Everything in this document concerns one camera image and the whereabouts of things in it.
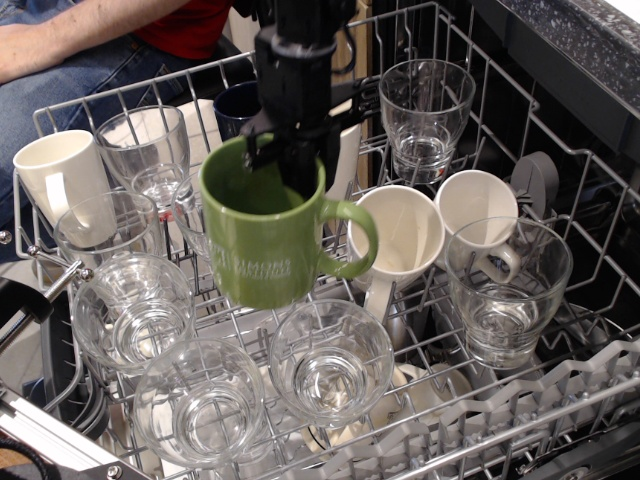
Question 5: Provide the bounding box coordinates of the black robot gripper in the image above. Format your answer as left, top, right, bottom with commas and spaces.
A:
241, 27, 380, 202

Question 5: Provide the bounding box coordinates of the green ceramic mug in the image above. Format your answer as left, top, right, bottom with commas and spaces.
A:
199, 136, 379, 310

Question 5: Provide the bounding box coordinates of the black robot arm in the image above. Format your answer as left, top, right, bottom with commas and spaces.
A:
241, 1, 379, 198

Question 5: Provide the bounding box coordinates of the person forearm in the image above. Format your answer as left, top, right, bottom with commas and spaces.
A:
1, 0, 185, 84

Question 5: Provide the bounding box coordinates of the tall white mug back centre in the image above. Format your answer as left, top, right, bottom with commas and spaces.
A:
326, 123, 362, 200

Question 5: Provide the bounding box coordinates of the dark blue mug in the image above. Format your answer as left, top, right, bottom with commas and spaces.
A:
213, 80, 261, 141

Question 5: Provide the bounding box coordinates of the white mug far left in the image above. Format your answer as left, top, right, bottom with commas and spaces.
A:
13, 130, 110, 226

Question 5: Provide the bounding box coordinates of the clear glass tumbler back right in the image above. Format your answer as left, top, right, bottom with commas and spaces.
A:
379, 59, 476, 185

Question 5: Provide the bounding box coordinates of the clear glass tumbler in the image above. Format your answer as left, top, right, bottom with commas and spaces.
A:
134, 338, 265, 468
269, 299, 394, 428
445, 216, 573, 370
379, 59, 476, 185
72, 253, 196, 376

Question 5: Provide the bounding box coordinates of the clear stemmed glass centre left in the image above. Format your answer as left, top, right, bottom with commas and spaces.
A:
171, 173, 210, 263

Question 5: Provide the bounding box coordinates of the small white cup right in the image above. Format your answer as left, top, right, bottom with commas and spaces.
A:
435, 170, 521, 284

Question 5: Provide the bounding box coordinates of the tall clear glass back left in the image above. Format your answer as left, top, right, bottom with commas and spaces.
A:
95, 105, 190, 211

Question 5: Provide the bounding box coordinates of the clear glass tumbler front centre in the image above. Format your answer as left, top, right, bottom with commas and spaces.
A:
269, 299, 394, 428

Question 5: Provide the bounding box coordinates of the clear glass left rim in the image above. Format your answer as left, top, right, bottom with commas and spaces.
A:
54, 190, 164, 269

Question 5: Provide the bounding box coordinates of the clear glass tumbler front left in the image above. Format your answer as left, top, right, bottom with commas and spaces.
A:
134, 338, 265, 468

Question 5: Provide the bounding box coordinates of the speckled dark countertop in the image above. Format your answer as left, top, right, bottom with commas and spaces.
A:
503, 1, 639, 112

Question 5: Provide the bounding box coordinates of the grey plastic tine holder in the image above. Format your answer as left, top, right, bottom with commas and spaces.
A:
285, 341, 639, 479

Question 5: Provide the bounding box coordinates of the grey wire dishwasher rack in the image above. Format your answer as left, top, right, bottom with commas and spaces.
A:
12, 2, 640, 480

